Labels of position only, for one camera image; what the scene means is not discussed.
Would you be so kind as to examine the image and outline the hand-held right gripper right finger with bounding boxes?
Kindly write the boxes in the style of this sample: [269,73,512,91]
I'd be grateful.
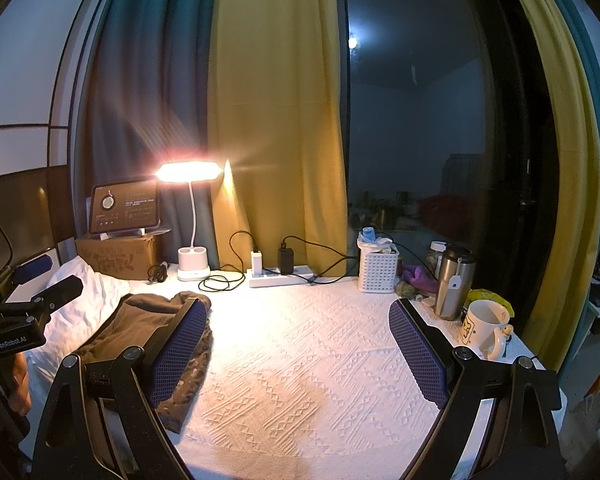
[388,297,566,480]

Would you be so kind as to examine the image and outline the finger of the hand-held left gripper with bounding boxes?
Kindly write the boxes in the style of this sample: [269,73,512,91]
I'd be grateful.
[11,255,53,283]
[30,275,84,312]

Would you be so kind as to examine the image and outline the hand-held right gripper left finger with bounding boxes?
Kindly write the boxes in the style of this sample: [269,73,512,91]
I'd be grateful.
[30,297,212,480]

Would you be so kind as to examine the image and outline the dark brown t-shirt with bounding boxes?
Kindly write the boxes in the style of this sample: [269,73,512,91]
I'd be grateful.
[72,290,215,435]

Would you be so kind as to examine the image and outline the person's left forearm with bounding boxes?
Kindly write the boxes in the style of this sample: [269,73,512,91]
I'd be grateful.
[0,355,31,416]

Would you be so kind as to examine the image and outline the white pillow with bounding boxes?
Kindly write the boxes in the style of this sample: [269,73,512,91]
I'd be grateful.
[5,257,133,391]

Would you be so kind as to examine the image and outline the brown headboard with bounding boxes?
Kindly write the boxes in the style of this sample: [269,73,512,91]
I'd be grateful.
[0,164,73,281]

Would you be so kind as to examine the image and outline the cream cartoon mug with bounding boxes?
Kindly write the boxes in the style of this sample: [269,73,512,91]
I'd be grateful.
[459,300,515,361]

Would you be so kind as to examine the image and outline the cardboard box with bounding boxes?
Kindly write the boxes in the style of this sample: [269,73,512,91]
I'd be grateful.
[75,234,162,281]

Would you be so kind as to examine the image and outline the purple cloth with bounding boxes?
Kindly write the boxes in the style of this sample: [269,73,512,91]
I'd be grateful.
[402,265,440,293]

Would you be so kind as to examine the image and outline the steel tumbler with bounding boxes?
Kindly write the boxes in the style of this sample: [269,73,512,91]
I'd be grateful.
[434,244,477,322]

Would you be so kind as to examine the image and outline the white desk lamp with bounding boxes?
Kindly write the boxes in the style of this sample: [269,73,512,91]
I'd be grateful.
[155,161,225,283]

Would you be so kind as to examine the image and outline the white plastic basket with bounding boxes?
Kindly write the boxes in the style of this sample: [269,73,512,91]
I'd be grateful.
[358,250,400,294]

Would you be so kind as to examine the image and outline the yellow packet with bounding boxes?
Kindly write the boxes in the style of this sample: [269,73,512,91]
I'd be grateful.
[472,289,515,318]

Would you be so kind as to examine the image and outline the clear jar white lid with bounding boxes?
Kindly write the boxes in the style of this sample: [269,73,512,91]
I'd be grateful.
[427,241,448,273]

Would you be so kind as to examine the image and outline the white textured table cover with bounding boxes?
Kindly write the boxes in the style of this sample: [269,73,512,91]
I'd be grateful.
[25,270,563,480]

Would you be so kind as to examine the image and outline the white blue packets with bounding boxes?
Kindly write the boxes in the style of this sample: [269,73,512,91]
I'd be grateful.
[356,226,398,256]

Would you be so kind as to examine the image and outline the white power strip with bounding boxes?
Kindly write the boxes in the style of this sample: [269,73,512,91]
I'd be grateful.
[249,266,317,289]

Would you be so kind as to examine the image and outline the yellow curtain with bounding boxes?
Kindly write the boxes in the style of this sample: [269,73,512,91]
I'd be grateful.
[207,0,351,281]
[492,0,600,373]

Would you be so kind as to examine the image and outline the dark glass window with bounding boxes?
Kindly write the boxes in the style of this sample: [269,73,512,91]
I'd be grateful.
[340,0,561,281]

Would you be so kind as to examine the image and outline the black charger cable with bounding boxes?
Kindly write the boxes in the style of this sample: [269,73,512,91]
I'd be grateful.
[198,231,261,292]
[279,235,361,283]

